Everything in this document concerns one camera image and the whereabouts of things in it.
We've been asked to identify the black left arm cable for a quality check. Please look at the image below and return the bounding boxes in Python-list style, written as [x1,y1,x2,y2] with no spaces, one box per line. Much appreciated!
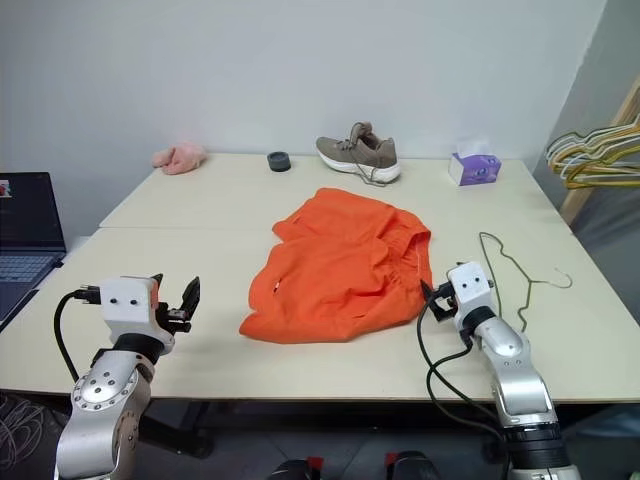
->
[53,283,102,384]

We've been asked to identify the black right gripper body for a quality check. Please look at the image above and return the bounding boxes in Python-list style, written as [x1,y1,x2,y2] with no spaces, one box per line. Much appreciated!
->
[430,294,459,324]

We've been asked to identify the orange shorts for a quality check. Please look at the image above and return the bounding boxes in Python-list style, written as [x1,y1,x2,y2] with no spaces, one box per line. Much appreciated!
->
[238,187,434,344]

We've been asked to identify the brown sneaker white sole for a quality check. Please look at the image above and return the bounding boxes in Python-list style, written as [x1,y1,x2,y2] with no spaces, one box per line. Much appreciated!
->
[314,120,403,189]

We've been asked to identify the bundle of coloured hangers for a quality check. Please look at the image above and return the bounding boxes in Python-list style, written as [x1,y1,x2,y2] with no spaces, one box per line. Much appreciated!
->
[544,129,640,182]

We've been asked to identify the green wire hanger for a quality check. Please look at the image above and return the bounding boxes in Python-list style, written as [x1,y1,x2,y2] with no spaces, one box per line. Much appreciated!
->
[478,230,574,334]

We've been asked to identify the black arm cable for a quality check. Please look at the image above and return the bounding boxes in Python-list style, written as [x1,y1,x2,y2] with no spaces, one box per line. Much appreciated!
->
[415,282,509,451]
[53,283,102,384]

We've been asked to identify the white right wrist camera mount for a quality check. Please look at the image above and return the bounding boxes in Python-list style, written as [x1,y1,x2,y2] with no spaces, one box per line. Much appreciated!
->
[445,260,495,317]

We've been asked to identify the blue grey bin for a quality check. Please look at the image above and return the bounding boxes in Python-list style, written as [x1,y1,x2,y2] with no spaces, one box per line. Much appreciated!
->
[558,407,640,480]

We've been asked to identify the purple tissue box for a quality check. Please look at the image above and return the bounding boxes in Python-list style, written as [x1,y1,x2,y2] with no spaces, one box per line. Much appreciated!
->
[447,139,503,188]

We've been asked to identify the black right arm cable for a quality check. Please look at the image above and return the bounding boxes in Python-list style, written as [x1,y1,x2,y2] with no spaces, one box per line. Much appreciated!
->
[415,282,509,451]

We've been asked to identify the pink plush slipper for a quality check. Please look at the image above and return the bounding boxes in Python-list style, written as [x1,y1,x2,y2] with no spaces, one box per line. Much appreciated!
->
[151,140,211,177]

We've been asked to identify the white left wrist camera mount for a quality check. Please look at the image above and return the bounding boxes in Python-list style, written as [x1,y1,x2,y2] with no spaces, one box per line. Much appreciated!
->
[98,275,157,332]

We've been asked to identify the dark grey round container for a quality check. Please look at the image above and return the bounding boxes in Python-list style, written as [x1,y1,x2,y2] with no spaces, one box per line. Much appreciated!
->
[266,150,294,174]

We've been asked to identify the dark laptop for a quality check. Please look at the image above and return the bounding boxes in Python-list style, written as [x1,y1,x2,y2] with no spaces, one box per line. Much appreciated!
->
[0,172,68,334]

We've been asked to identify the dark rounded shape with red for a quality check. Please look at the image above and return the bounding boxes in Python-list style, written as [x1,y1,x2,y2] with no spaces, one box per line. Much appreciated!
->
[271,456,327,480]
[383,450,442,480]

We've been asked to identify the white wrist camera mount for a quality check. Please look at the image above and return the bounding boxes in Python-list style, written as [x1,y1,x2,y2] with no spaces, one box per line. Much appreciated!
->
[445,260,495,317]
[98,275,157,332]

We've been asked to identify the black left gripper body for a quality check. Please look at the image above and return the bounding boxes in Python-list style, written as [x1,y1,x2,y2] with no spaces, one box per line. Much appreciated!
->
[152,298,194,337]

